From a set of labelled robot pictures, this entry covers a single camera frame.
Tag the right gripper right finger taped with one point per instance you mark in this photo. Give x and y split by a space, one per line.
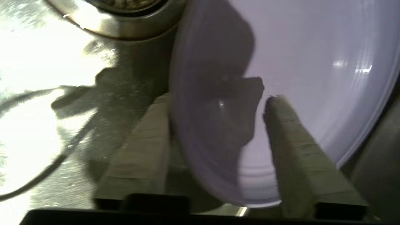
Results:
306 168

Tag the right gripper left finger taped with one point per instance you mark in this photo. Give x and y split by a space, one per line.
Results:
140 162

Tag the purple plate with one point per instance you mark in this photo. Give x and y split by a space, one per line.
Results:
312 62

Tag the stainless steel sink basin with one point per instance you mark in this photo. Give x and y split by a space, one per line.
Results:
78 93

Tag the round metal drain strainer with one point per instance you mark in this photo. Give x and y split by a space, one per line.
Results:
125 18

